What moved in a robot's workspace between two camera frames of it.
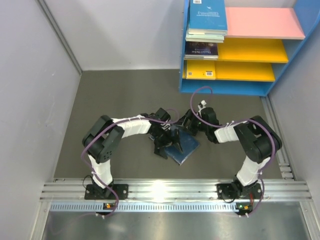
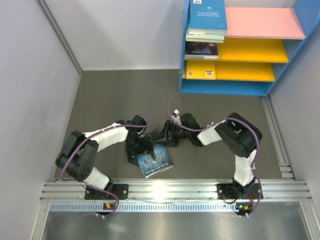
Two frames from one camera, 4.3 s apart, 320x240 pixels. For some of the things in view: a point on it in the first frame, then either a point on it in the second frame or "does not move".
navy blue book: (189, 144) → (163, 161)
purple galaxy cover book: (203, 51) does not move
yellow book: (200, 69) does not move
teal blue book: (207, 17) does not move
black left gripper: (160, 150) → (148, 148)
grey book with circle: (205, 38) does not move
